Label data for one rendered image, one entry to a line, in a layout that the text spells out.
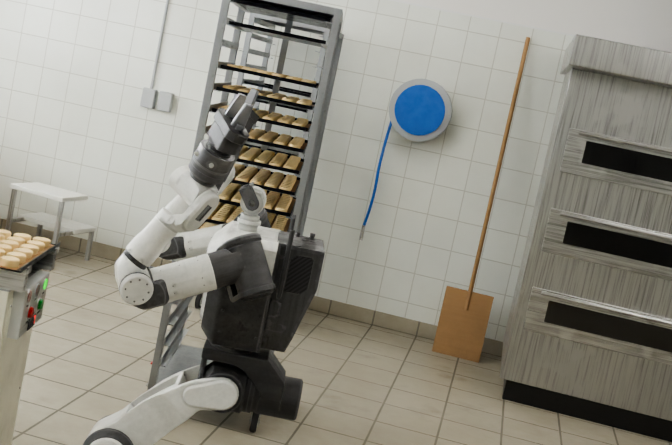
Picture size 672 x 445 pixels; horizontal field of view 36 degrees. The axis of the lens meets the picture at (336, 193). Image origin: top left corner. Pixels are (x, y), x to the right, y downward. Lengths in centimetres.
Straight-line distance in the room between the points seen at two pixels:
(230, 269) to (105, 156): 477
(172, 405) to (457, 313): 389
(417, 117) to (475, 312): 127
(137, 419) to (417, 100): 406
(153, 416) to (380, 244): 408
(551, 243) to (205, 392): 320
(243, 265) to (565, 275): 340
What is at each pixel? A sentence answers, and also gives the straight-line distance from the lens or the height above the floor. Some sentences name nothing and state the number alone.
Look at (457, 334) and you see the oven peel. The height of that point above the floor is 14.
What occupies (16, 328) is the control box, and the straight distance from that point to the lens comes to 286.
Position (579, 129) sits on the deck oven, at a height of 154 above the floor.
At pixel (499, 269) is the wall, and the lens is 668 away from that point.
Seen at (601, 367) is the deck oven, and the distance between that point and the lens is 578.
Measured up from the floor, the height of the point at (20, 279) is 87.
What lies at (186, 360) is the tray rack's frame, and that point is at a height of 15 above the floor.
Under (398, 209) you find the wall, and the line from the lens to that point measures 668.
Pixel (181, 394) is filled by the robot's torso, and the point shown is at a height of 66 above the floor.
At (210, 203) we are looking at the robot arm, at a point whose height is 121.
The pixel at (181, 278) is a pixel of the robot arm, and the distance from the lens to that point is 245.
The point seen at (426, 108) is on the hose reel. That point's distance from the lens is 649.
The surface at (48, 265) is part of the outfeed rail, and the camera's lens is 307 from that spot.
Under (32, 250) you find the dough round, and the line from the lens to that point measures 295.
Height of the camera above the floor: 156
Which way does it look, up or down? 6 degrees down
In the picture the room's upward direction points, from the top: 12 degrees clockwise
